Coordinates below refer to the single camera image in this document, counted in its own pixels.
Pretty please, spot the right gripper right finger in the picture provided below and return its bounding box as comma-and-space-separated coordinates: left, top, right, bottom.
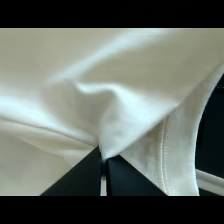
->
105, 154, 168, 197

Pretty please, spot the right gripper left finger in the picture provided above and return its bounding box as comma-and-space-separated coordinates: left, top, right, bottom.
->
40, 145, 103, 197

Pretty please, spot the white T-shirt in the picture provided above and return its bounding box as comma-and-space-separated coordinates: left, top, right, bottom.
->
0, 27, 224, 197

